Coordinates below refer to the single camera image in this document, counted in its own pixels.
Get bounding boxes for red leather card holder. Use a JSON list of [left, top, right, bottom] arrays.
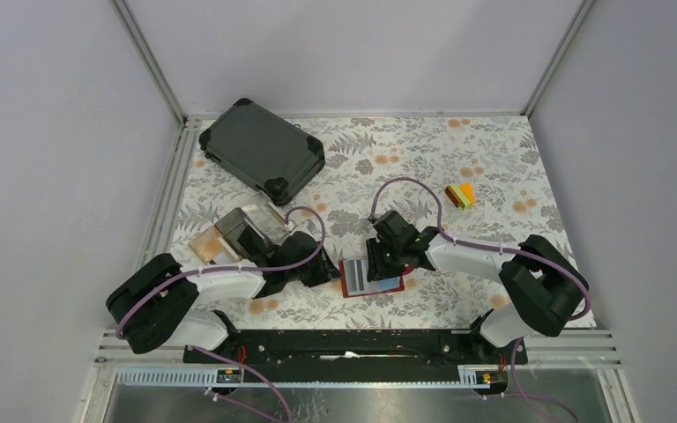
[[338, 258, 415, 300]]

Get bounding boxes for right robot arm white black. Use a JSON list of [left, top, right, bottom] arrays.
[[366, 211, 589, 363]]

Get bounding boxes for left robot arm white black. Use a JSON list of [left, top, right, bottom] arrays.
[[106, 230, 341, 362]]

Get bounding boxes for clear acrylic card organizer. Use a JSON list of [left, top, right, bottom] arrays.
[[214, 197, 294, 258]]

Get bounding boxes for white card stack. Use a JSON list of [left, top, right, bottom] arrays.
[[212, 239, 242, 264]]

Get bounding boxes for orange green sticky note block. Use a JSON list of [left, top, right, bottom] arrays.
[[444, 182, 476, 210]]

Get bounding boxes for dark grey hard case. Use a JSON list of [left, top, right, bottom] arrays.
[[198, 98, 325, 206]]

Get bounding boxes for wooden block base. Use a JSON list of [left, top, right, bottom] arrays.
[[189, 226, 226, 264]]

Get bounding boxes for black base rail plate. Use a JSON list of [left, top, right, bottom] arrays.
[[183, 330, 528, 383]]

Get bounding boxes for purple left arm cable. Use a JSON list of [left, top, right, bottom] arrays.
[[115, 205, 327, 341]]

